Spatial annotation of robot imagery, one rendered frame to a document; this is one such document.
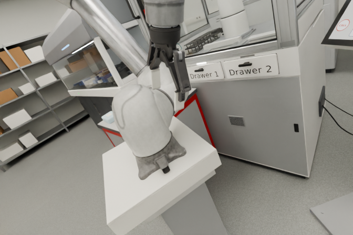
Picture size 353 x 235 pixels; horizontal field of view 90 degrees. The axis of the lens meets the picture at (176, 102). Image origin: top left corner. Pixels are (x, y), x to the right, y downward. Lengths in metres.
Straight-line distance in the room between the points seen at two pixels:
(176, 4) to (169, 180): 0.47
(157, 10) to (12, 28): 4.80
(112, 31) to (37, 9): 4.56
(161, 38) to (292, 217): 1.28
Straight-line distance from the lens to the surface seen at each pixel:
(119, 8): 1.89
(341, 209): 1.45
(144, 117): 0.55
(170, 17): 0.41
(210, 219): 0.90
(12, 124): 4.57
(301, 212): 1.45
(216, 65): 1.16
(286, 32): 0.99
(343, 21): 0.91
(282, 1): 0.97
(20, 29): 5.14
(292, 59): 1.03
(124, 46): 0.74
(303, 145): 1.31
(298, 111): 1.16
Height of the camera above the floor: 1.24
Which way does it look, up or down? 23 degrees down
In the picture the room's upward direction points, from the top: 23 degrees counter-clockwise
